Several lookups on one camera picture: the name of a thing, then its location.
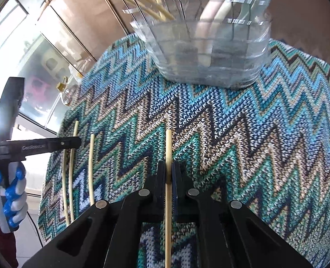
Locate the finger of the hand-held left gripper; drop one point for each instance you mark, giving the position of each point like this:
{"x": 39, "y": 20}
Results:
{"x": 56, "y": 145}
{"x": 10, "y": 103}

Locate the glass sliding door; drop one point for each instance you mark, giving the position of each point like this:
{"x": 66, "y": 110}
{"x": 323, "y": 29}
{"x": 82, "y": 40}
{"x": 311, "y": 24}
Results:
{"x": 20, "y": 47}

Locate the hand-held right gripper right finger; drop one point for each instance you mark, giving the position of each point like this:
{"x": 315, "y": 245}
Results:
{"x": 176, "y": 189}

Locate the person's left hand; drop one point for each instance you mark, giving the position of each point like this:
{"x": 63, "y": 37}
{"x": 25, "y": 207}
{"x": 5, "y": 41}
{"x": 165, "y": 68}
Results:
{"x": 17, "y": 198}

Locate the zigzag knitted cloth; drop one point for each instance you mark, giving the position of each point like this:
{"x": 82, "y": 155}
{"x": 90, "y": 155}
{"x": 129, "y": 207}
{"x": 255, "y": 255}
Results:
{"x": 209, "y": 134}

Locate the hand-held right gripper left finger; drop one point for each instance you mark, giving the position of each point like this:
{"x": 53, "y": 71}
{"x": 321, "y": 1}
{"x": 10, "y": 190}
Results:
{"x": 160, "y": 178}

